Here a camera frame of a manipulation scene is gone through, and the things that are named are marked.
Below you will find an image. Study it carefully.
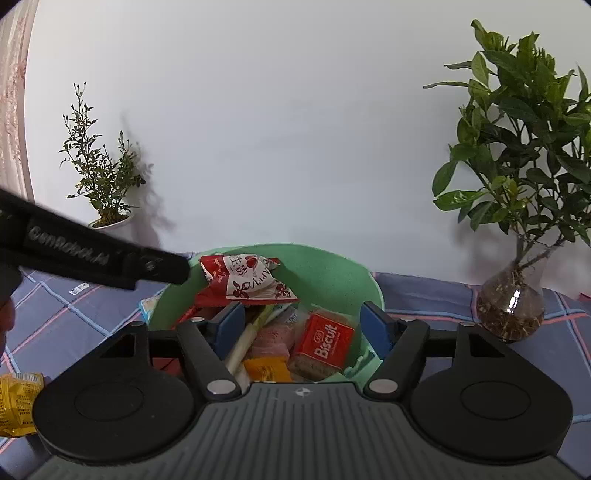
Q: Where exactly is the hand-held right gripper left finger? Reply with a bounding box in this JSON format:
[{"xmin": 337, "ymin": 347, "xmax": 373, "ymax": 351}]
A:
[{"xmin": 99, "ymin": 301, "xmax": 246, "ymax": 401}]

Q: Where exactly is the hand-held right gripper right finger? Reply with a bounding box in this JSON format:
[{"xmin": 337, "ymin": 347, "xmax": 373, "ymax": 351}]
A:
[{"xmin": 359, "ymin": 300, "xmax": 511, "ymax": 401}]

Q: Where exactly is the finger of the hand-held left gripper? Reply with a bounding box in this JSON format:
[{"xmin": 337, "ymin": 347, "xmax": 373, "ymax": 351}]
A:
[{"xmin": 124, "ymin": 247, "xmax": 190, "ymax": 289}]

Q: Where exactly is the cream and green snack packet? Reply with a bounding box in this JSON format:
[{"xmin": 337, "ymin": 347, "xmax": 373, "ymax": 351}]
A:
[{"xmin": 224, "ymin": 305, "xmax": 296, "ymax": 384}]

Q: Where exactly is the red and white snack packet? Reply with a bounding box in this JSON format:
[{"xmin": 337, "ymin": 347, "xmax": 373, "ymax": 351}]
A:
[{"xmin": 194, "ymin": 254, "xmax": 301, "ymax": 308}]

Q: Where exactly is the pale pink snack packet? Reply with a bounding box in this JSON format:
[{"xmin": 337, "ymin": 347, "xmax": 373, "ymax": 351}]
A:
[{"xmin": 249, "ymin": 323, "xmax": 296, "ymax": 361}]

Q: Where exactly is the red biscuit packet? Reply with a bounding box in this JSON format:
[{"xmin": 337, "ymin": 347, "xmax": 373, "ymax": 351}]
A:
[{"xmin": 288, "ymin": 310, "xmax": 361, "ymax": 381}]

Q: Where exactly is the orange snack packet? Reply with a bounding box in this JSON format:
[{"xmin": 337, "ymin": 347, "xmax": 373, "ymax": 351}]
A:
[{"xmin": 243, "ymin": 357, "xmax": 294, "ymax": 384}]

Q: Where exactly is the green plastic bowl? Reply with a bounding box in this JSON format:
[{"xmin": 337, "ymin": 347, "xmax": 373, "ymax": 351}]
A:
[{"xmin": 148, "ymin": 244, "xmax": 386, "ymax": 384}]

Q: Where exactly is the yellow snack packet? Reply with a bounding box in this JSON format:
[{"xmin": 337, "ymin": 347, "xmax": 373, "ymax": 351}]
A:
[{"xmin": 0, "ymin": 371, "xmax": 47, "ymax": 438}]

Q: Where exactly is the person's left forearm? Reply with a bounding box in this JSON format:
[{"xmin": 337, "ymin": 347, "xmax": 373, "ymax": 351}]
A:
[{"xmin": 0, "ymin": 300, "xmax": 16, "ymax": 356}]

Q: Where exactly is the small blue snack packet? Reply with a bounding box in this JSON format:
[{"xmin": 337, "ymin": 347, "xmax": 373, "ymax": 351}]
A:
[{"xmin": 139, "ymin": 295, "xmax": 162, "ymax": 324}]

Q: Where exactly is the blue checked tablecloth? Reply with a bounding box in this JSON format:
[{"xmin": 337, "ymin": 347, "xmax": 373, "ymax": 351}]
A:
[{"xmin": 0, "ymin": 251, "xmax": 591, "ymax": 480}]

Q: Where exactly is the small-leaved potted plant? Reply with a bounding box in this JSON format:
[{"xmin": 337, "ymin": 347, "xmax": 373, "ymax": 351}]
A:
[{"xmin": 58, "ymin": 82, "xmax": 147, "ymax": 230}]

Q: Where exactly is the leafy plant in glass vase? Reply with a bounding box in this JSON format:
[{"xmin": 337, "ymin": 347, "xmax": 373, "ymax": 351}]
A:
[{"xmin": 422, "ymin": 18, "xmax": 591, "ymax": 343}]

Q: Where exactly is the pink patterned curtain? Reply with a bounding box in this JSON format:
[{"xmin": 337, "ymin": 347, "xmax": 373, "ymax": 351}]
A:
[{"xmin": 0, "ymin": 0, "xmax": 40, "ymax": 204}]

